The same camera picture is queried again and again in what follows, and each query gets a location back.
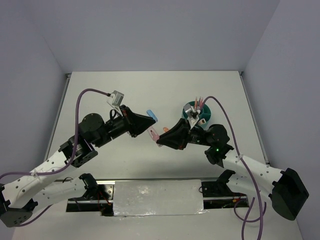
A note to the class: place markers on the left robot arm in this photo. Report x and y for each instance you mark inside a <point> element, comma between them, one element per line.
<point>39,189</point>

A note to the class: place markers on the black mounting rail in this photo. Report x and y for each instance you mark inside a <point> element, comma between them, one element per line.
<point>215,196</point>

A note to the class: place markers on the blue translucent case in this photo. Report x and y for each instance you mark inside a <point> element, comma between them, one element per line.
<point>152,115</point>

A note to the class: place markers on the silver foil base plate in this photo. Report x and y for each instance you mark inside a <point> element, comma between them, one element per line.
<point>157,198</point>

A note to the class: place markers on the pink translucent case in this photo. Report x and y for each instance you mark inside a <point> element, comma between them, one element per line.
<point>153,134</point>

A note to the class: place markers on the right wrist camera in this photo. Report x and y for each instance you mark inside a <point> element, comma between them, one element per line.
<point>192,115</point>

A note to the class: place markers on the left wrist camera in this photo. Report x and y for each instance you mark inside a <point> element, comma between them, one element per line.
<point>115,100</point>

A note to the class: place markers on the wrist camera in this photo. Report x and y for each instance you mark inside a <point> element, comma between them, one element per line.
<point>115,100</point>
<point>192,115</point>

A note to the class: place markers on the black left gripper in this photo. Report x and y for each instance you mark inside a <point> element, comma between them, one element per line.
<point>134,123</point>

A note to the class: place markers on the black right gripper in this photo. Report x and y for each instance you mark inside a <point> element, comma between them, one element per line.
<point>177,137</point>

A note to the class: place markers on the teal round desk organizer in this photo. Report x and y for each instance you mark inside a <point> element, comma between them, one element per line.
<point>204,113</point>

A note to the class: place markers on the pink highlighter pen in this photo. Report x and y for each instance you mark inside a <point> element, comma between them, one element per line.
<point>201,102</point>

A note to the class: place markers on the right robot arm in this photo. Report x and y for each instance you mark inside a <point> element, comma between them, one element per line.
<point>283,189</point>

